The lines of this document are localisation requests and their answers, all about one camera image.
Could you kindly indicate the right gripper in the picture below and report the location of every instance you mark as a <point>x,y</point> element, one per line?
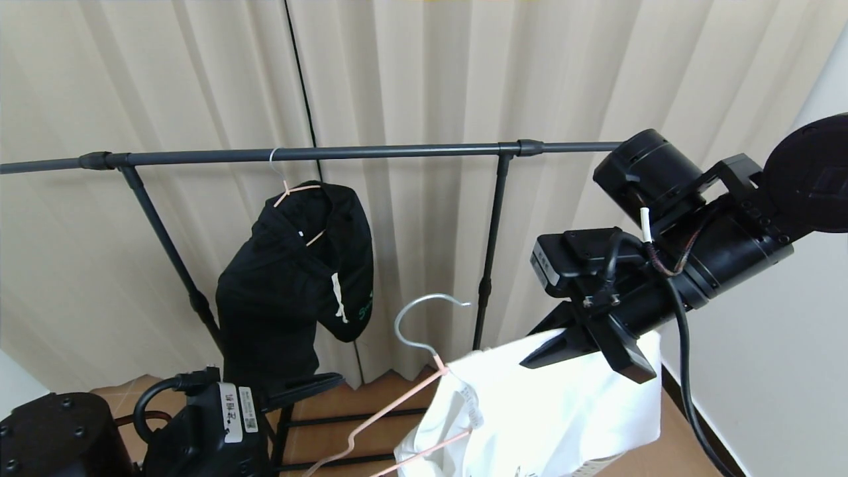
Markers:
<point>715,278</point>

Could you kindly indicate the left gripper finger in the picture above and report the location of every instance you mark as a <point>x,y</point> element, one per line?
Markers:
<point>305,387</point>

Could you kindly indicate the white garment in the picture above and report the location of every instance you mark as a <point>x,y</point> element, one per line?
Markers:
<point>563,411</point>

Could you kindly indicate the pink clothes hanger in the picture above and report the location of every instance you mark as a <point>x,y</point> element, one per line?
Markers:
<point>438,363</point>
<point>286,191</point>

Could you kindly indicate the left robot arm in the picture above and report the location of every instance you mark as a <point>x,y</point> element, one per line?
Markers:
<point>53,437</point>

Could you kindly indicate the black clothes rack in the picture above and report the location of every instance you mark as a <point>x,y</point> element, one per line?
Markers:
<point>397,152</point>

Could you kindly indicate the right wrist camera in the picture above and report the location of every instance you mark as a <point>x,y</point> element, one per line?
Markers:
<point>570,258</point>

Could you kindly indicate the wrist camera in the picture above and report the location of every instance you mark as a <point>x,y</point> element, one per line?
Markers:
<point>570,258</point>
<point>199,430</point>

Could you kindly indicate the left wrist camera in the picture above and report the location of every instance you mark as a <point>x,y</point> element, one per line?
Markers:
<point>199,430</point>

